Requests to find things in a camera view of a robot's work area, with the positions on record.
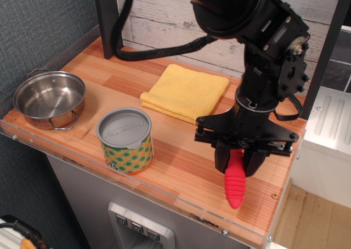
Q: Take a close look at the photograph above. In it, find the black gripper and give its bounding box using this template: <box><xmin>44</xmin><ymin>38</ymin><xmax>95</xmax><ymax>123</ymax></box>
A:
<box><xmin>194</xmin><ymin>95</ymin><xmax>300</xmax><ymax>178</ymax></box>

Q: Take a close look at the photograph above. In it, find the red handled metal spoon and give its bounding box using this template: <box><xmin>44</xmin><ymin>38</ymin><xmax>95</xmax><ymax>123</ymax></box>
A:
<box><xmin>224</xmin><ymin>150</ymin><xmax>246</xmax><ymax>209</ymax></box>

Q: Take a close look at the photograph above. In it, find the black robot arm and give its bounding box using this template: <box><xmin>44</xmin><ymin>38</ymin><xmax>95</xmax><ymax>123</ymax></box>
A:
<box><xmin>191</xmin><ymin>0</ymin><xmax>310</xmax><ymax>177</ymax></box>

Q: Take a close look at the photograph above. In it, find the green orange patterned can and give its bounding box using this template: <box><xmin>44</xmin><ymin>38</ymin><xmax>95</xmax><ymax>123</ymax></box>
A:
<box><xmin>97</xmin><ymin>107</ymin><xmax>154</xmax><ymax>175</ymax></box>

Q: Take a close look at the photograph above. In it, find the yellow folded cloth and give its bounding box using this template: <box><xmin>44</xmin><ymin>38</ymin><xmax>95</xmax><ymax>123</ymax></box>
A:
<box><xmin>140</xmin><ymin>64</ymin><xmax>229</xmax><ymax>124</ymax></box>

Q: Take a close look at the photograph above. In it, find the white toy sink unit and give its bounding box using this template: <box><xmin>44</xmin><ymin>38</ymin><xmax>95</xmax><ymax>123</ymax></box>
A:
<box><xmin>289</xmin><ymin>25</ymin><xmax>351</xmax><ymax>210</ymax></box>

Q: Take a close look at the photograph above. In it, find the silver dispenser panel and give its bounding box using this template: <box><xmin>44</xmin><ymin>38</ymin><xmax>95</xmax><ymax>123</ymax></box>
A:
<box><xmin>107</xmin><ymin>202</ymin><xmax>176</xmax><ymax>248</ymax></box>

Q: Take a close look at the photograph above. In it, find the grey toy fridge cabinet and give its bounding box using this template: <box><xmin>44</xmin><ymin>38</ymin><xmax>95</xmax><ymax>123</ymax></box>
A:
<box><xmin>47</xmin><ymin>155</ymin><xmax>247</xmax><ymax>248</ymax></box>

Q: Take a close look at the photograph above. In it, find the clear acrylic table edge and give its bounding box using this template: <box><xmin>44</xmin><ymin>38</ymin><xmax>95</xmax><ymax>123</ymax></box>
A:
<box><xmin>1</xmin><ymin>113</ymin><xmax>276</xmax><ymax>248</ymax></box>

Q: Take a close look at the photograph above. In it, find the stainless steel pot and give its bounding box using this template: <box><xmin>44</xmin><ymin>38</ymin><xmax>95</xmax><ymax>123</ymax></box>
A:
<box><xmin>13</xmin><ymin>68</ymin><xmax>86</xmax><ymax>131</ymax></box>

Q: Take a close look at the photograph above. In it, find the orange black object corner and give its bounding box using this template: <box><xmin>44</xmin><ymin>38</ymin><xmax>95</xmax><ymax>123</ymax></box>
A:
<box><xmin>1</xmin><ymin>215</ymin><xmax>50</xmax><ymax>248</ymax></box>

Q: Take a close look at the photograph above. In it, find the black braided cable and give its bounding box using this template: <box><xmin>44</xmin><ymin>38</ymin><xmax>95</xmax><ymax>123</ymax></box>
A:
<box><xmin>110</xmin><ymin>0</ymin><xmax>217</xmax><ymax>61</ymax></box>

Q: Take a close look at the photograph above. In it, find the dark right shelf post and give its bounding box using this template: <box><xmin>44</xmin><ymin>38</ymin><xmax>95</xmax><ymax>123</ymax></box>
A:
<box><xmin>301</xmin><ymin>0</ymin><xmax>350</xmax><ymax>120</ymax></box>

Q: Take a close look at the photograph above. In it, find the dark shelf post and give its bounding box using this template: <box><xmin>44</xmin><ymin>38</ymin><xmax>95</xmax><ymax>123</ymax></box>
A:
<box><xmin>95</xmin><ymin>0</ymin><xmax>123</xmax><ymax>59</ymax></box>
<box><xmin>301</xmin><ymin>0</ymin><xmax>350</xmax><ymax>120</ymax></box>

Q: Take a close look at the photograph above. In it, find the dark left shelf post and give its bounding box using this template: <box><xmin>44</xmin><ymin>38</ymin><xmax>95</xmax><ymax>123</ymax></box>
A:
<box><xmin>95</xmin><ymin>0</ymin><xmax>123</xmax><ymax>59</ymax></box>

